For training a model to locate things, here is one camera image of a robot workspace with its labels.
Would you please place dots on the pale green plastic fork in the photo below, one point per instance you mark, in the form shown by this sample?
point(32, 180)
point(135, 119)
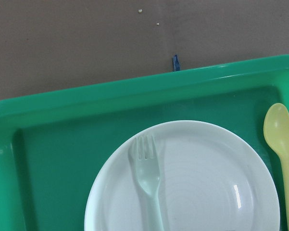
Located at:
point(146, 170)

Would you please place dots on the white round plate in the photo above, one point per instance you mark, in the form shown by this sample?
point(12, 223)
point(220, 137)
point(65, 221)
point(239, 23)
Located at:
point(211, 180)

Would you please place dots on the green plastic tray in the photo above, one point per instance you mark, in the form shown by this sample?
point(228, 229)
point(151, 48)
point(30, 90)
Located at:
point(52, 145)

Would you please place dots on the yellow plastic spoon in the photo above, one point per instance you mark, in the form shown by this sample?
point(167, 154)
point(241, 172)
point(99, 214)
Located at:
point(276, 135)

